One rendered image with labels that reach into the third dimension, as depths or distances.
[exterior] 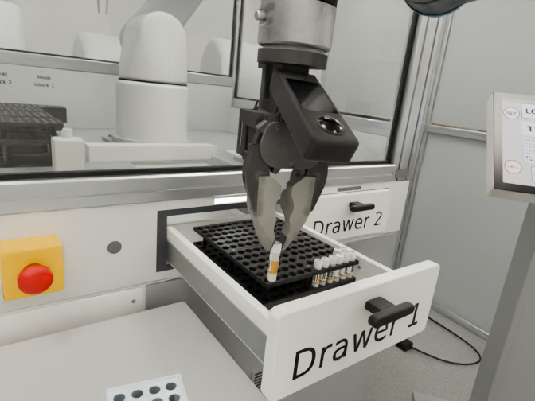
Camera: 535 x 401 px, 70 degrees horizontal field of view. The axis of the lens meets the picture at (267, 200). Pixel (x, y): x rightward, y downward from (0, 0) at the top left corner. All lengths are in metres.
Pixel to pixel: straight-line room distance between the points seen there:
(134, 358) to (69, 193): 0.25
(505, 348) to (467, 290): 1.00
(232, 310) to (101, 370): 0.20
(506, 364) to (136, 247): 1.17
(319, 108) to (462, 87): 2.04
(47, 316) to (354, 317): 0.46
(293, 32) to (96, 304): 0.52
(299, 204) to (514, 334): 1.09
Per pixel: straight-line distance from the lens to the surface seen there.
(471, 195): 2.31
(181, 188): 0.67
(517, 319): 1.40
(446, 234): 2.41
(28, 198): 0.62
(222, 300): 0.53
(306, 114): 0.33
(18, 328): 0.70
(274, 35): 0.39
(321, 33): 0.39
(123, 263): 0.68
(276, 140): 0.39
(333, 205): 0.87
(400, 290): 0.55
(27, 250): 0.59
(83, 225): 0.64
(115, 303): 0.71
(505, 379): 1.50
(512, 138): 1.21
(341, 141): 0.32
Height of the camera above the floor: 1.14
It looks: 16 degrees down
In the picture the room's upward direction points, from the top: 6 degrees clockwise
